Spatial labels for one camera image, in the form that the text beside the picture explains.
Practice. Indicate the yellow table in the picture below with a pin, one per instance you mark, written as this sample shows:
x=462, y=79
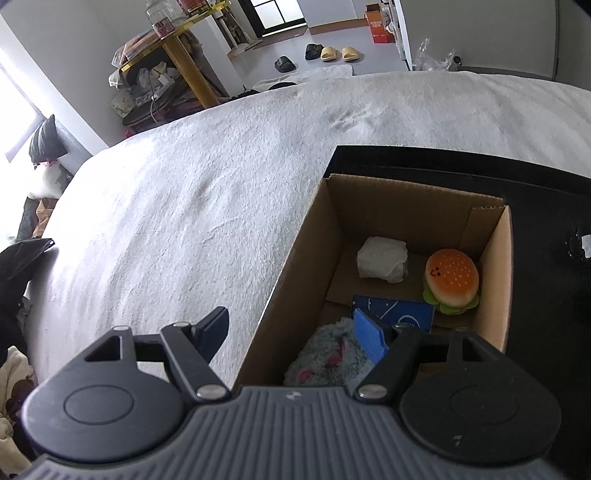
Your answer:
x=189, y=69

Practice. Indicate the white floor towel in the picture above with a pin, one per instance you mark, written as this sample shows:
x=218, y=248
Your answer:
x=314, y=74

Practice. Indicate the black clothes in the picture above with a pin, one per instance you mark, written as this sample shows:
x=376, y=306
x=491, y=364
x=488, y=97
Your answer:
x=18, y=272

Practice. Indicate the beige slipper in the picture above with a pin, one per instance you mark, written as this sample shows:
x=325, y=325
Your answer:
x=352, y=54
x=329, y=54

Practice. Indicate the glass pane door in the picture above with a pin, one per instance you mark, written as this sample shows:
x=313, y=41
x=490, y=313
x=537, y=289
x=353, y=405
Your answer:
x=277, y=14

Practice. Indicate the hamburger plush toy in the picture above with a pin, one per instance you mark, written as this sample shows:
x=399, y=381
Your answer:
x=450, y=277

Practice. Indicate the clear plastic bag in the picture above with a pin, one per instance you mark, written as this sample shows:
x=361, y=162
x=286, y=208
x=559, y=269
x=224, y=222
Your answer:
x=434, y=57

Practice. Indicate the red container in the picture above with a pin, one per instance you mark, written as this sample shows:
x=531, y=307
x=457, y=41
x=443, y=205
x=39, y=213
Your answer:
x=194, y=4

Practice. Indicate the dark pillow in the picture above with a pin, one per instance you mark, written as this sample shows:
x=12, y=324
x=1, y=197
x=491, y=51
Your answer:
x=46, y=138

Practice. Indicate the cream patterned cloth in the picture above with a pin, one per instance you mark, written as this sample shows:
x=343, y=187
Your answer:
x=11, y=406

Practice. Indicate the white bag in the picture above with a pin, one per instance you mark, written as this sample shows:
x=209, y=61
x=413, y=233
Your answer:
x=48, y=180

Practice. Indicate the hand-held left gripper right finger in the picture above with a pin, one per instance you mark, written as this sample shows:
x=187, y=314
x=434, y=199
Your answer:
x=369, y=336

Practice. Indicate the white stand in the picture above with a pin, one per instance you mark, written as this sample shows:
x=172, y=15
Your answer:
x=235, y=34

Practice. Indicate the clear glass jar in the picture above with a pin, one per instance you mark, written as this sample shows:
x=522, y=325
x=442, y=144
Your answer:
x=159, y=16

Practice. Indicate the pile of clutter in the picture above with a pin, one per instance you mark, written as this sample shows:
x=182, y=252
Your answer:
x=147, y=92

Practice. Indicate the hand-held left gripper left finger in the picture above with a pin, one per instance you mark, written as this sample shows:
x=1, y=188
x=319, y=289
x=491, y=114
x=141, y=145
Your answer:
x=216, y=325

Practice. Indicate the black slipper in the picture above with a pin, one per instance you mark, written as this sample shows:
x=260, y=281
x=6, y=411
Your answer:
x=285, y=64
x=314, y=51

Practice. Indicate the orange box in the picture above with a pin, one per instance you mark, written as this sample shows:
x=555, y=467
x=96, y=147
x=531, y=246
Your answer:
x=377, y=25

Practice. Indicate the fluffy blue plush toy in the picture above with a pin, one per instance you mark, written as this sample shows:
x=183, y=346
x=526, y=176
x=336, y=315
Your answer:
x=318, y=355

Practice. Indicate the white blanket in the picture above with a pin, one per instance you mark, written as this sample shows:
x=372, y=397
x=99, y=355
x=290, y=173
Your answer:
x=184, y=207

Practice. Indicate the blue tissue packet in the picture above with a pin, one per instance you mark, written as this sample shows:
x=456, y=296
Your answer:
x=406, y=314

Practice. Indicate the brown cardboard box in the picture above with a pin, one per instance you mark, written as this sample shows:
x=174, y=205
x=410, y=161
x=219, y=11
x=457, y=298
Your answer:
x=295, y=277

